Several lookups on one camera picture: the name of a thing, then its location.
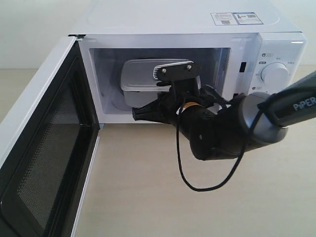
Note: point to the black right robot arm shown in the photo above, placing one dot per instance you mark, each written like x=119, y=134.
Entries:
x=223, y=129

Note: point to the white microwave door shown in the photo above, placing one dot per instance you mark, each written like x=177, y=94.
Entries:
x=48, y=141

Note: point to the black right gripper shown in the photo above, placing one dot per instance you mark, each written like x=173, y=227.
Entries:
x=185, y=105

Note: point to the upper white microwave knob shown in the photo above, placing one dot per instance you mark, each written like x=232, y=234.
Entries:
x=274, y=71

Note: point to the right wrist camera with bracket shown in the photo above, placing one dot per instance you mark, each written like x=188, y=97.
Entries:
x=180, y=75

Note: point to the printed instruction label sticker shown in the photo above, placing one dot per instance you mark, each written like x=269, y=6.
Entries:
x=236, y=18

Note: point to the white microwave oven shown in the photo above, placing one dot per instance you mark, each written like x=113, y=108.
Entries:
x=231, y=57

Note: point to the white plastic lidded container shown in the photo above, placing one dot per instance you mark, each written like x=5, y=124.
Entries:
x=137, y=80

